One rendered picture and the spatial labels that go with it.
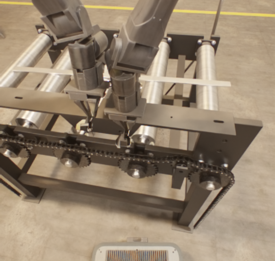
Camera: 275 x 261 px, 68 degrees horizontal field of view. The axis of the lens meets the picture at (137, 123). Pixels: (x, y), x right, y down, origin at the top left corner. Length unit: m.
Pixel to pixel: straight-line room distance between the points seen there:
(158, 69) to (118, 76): 0.80
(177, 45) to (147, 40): 1.18
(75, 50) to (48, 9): 0.09
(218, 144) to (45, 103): 0.60
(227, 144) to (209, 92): 0.42
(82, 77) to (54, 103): 0.25
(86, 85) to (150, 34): 0.20
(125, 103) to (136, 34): 0.17
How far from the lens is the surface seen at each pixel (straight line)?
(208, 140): 0.75
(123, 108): 0.51
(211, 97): 1.11
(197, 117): 0.65
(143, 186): 1.77
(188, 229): 1.70
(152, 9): 0.38
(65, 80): 1.33
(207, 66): 1.30
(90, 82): 0.51
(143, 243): 1.42
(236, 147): 0.79
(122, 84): 0.45
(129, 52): 0.41
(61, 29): 0.49
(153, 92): 1.09
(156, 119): 0.62
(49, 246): 1.79
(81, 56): 0.48
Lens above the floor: 1.64
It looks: 51 degrees down
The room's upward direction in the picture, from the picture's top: 3 degrees counter-clockwise
